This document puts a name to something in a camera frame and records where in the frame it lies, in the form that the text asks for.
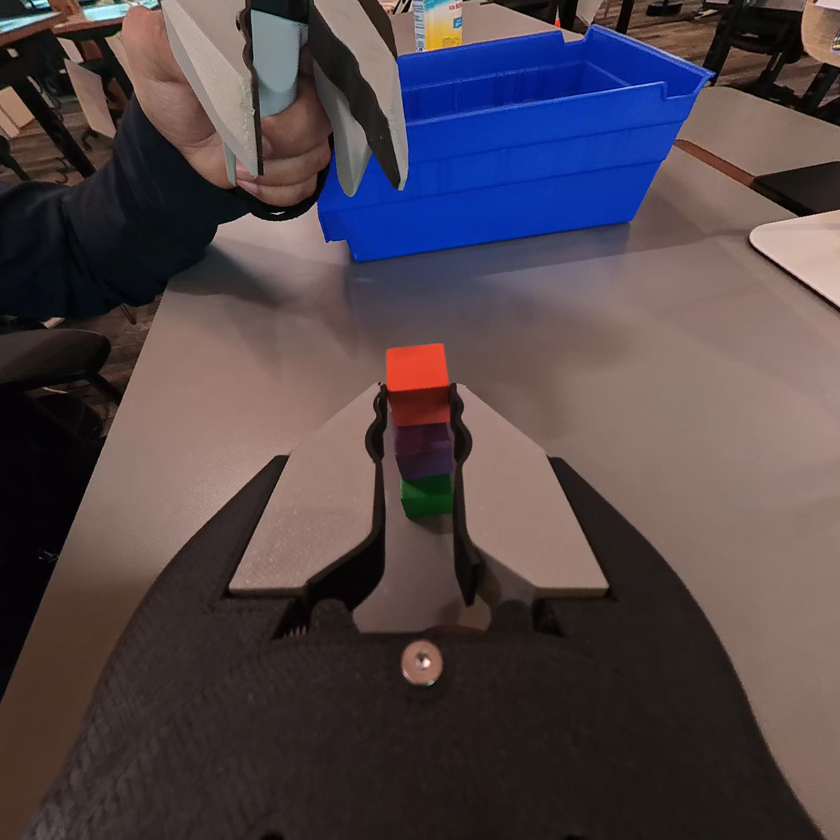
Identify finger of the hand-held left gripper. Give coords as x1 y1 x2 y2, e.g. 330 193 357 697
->
159 0 265 189
307 0 410 199

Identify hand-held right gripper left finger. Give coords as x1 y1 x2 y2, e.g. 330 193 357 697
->
228 384 389 599

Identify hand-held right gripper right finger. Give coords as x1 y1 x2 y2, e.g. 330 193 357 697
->
449 384 611 602

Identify green wooden cube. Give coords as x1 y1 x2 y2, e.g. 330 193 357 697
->
399 474 455 520

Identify purple wooden cube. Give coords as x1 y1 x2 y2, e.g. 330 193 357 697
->
393 423 454 480

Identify orange wooden cube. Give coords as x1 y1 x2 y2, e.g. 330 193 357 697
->
386 343 451 427

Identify blue plastic bin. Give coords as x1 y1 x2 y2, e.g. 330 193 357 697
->
317 25 716 263

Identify person's left forearm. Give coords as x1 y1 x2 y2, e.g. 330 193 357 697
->
0 95 253 322

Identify grey desk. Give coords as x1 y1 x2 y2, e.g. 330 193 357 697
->
0 0 840 840

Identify wooden background desk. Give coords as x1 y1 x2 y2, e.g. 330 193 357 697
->
0 10 99 178

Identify person's left hand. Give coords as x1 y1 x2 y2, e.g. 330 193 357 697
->
122 5 333 207

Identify disinfecting wipes canister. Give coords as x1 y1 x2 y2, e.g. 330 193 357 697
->
413 0 464 53

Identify black office chair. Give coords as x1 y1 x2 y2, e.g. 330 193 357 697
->
0 323 126 447
702 0 824 119

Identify white folding stand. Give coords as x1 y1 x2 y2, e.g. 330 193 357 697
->
748 210 840 300

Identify dark desk cable hatch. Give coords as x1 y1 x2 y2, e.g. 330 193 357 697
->
751 161 840 218

